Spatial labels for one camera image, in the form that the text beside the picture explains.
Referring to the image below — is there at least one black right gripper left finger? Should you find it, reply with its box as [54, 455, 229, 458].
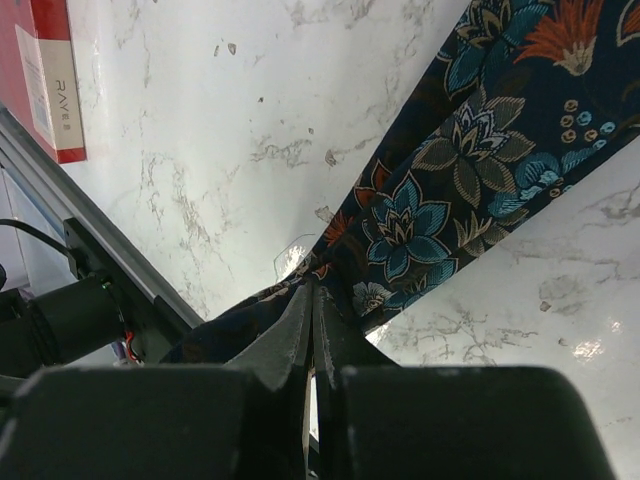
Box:
[1, 287, 311, 479]

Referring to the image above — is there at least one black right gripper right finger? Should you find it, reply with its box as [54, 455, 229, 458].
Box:
[312, 288, 614, 479]

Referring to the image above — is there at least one dark blue floral tie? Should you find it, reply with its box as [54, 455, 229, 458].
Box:
[166, 1, 639, 363]

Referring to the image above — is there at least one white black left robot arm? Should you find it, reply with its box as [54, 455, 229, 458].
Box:
[1, 275, 132, 378]

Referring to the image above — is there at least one red flat box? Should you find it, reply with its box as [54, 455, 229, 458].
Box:
[1, 0, 87, 164]

